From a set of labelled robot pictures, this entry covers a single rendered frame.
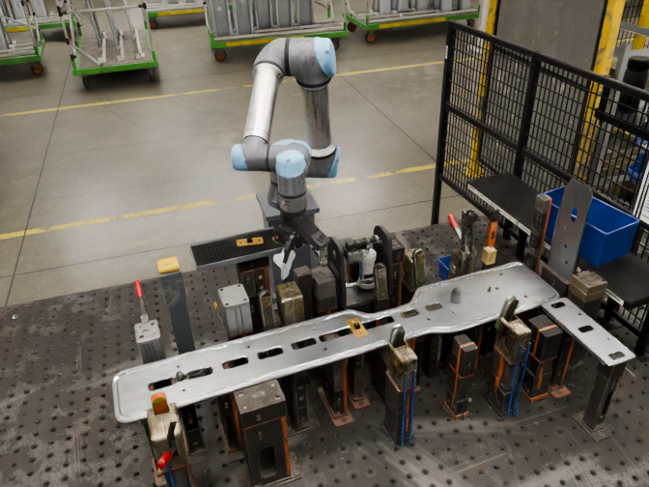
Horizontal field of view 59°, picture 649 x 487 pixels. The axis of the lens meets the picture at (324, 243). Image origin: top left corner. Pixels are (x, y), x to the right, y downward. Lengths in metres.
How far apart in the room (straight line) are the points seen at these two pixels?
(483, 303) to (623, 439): 0.57
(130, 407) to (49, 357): 0.78
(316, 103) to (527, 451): 1.25
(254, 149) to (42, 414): 1.13
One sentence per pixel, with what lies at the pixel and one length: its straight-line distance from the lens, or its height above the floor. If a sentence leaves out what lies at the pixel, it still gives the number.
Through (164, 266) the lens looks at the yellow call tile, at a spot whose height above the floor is 1.16.
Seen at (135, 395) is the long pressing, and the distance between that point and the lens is 1.66.
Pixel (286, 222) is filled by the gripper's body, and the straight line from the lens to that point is 1.61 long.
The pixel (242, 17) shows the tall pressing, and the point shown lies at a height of 0.52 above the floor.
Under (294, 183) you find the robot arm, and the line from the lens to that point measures 1.50.
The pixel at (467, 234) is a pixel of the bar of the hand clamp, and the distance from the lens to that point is 1.97.
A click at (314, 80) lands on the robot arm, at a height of 1.61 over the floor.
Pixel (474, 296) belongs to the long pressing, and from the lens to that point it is 1.91.
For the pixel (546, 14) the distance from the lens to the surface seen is 4.04.
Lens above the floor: 2.16
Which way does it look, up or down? 33 degrees down
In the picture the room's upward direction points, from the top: 2 degrees counter-clockwise
